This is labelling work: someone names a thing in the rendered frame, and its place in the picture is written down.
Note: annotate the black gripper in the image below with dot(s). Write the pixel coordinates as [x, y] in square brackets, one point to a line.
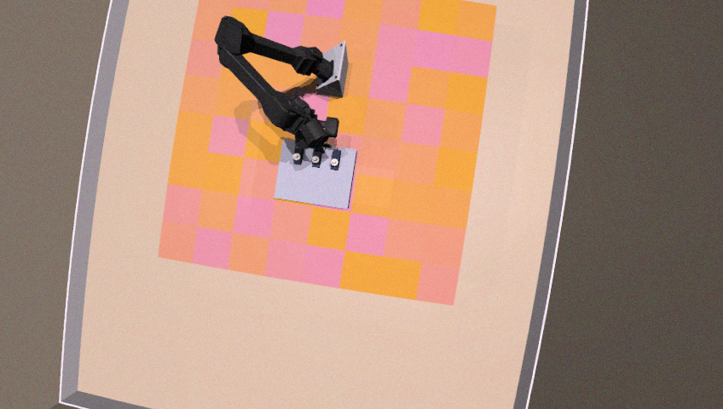
[330, 125]

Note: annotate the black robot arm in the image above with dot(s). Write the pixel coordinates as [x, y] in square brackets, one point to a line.
[233, 40]

